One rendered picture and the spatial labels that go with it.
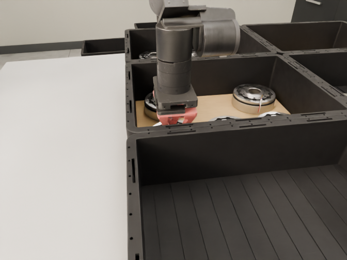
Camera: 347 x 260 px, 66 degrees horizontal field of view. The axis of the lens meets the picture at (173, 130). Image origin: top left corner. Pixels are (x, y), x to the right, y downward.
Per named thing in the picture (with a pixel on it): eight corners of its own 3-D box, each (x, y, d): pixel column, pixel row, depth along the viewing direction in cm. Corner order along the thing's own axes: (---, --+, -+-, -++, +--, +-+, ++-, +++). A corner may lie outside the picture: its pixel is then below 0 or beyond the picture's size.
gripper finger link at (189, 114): (188, 125, 55) (190, 83, 49) (195, 147, 49) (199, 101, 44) (155, 127, 54) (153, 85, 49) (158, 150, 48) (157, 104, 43)
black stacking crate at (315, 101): (133, 187, 48) (127, 135, 41) (130, 104, 72) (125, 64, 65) (336, 164, 53) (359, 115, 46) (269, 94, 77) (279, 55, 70)
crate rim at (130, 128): (127, 145, 42) (125, 133, 41) (125, 71, 66) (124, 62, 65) (356, 124, 47) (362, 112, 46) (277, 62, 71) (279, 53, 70)
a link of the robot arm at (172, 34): (152, 14, 42) (159, 23, 37) (195, 12, 43) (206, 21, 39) (154, 57, 46) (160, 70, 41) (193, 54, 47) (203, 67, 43)
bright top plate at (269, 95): (238, 104, 63) (238, 102, 62) (230, 85, 71) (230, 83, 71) (281, 104, 63) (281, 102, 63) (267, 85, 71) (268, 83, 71)
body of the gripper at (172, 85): (186, 83, 52) (187, 45, 48) (198, 110, 44) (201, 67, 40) (153, 85, 51) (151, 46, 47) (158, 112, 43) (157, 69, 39)
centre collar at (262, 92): (247, 97, 65) (247, 95, 64) (241, 88, 69) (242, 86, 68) (267, 97, 65) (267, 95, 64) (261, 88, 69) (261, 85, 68)
